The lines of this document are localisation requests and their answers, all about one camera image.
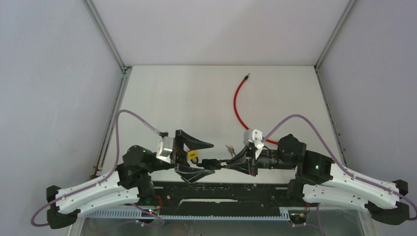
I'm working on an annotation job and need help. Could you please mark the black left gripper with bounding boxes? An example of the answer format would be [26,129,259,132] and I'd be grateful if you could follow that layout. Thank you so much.
[146,130,216,182]

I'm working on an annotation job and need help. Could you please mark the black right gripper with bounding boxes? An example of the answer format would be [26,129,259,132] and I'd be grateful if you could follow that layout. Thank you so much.
[225,144,296,177]

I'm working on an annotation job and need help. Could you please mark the yellow padlock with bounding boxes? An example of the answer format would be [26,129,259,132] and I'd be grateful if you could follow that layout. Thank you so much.
[187,150,199,164]

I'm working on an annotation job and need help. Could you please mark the key bunch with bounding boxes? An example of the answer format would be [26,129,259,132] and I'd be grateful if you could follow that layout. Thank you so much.
[226,145,236,157]

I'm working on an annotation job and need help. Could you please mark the black padlock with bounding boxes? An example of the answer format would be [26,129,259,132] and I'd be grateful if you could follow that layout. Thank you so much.
[196,159,231,171]

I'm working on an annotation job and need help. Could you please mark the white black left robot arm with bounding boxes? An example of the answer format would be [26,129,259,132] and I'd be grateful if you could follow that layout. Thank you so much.
[46,130,214,229]

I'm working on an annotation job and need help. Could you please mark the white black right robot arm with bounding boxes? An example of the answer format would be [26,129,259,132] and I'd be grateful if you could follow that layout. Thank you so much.
[225,134,411,225]

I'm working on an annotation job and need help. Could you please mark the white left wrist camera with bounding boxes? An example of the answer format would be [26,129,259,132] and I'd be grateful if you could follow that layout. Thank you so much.
[155,132,175,164]

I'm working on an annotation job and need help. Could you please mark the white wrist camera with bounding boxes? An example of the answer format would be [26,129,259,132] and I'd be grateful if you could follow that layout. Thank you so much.
[155,132,175,164]
[243,129,264,159]

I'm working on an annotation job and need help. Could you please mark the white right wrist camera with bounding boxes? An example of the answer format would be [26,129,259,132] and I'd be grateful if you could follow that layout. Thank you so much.
[243,129,264,159]

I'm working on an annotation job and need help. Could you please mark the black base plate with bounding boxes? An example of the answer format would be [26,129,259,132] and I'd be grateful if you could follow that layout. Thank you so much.
[136,181,316,218]

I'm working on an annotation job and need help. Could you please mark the red cable lock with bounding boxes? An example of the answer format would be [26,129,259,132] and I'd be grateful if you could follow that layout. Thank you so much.
[229,72,274,138]

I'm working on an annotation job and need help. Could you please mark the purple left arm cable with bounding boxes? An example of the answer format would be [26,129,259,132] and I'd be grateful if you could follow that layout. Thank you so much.
[30,110,167,227]

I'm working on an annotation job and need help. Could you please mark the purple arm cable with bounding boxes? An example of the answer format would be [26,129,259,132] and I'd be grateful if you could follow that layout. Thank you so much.
[262,114,417,221]
[30,110,167,227]

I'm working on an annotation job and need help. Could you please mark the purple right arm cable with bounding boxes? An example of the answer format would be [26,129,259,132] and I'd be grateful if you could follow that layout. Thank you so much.
[262,114,417,221]

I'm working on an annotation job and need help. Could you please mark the aluminium frame rail left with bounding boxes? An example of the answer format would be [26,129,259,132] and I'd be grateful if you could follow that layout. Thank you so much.
[66,0,133,236]

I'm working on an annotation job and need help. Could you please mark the aluminium frame rail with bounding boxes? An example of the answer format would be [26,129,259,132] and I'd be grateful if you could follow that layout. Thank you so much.
[66,0,133,236]
[315,0,372,173]

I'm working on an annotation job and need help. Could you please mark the aluminium frame rail right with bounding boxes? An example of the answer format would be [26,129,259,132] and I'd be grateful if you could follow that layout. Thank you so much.
[315,0,372,173]

